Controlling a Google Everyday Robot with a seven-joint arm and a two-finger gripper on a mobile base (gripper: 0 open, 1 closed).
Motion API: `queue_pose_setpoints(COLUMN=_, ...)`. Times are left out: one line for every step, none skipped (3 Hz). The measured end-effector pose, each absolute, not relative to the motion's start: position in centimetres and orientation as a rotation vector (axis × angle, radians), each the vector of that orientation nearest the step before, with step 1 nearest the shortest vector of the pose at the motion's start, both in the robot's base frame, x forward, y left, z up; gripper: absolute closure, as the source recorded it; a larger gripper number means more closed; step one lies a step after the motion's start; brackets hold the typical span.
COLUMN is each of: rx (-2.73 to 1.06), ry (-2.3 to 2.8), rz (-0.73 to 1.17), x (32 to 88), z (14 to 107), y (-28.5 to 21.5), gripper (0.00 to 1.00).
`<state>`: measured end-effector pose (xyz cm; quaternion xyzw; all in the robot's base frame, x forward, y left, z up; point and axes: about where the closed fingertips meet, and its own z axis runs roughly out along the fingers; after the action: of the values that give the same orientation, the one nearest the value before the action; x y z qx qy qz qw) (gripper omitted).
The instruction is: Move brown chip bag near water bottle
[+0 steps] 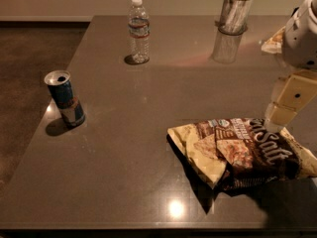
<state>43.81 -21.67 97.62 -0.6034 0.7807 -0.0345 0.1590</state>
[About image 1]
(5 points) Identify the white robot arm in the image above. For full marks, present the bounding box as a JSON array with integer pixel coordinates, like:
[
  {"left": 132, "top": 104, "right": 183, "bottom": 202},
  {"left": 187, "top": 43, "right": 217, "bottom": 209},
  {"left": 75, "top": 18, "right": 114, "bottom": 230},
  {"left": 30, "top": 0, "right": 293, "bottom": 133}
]
[{"left": 262, "top": 0, "right": 317, "bottom": 132}]

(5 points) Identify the small snack bag at edge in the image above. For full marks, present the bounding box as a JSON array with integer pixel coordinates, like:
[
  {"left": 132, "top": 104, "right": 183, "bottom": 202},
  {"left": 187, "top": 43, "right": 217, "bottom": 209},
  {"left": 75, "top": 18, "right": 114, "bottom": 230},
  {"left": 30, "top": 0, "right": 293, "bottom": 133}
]
[{"left": 262, "top": 27, "right": 285, "bottom": 55}]

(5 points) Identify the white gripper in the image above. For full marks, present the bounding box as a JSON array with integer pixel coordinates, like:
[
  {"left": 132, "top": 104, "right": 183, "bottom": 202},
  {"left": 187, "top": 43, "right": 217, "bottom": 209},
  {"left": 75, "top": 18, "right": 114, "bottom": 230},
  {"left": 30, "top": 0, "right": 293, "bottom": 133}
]
[{"left": 264, "top": 0, "right": 317, "bottom": 132}]

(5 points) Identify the clear plastic water bottle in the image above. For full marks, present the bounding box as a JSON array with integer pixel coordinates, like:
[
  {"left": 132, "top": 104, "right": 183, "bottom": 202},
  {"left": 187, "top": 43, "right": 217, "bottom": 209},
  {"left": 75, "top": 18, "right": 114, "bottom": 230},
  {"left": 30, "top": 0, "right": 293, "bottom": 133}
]
[{"left": 128, "top": 0, "right": 150, "bottom": 64}]

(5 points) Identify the blue silver energy drink can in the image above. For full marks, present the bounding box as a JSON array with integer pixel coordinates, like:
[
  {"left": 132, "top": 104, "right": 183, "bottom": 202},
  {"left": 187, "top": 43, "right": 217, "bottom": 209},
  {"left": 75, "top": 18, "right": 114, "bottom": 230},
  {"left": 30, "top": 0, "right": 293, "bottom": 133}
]
[{"left": 44, "top": 70, "right": 85, "bottom": 128}]

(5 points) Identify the brown chip bag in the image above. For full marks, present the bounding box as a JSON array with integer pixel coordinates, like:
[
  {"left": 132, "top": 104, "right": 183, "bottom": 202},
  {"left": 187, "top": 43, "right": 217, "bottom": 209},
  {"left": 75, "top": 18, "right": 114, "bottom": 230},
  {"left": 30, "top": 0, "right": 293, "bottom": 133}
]
[{"left": 167, "top": 118, "right": 317, "bottom": 190}]

